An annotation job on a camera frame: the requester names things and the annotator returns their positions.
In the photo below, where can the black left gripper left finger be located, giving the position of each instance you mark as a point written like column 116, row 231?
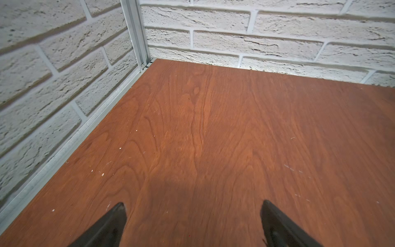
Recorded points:
column 106, row 232

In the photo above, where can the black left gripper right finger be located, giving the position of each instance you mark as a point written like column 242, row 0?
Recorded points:
column 281, row 231

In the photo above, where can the aluminium left floor rail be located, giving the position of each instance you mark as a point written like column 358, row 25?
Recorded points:
column 31, row 188

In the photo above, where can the aluminium corner post left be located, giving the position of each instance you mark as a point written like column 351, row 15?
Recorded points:
column 135, row 23

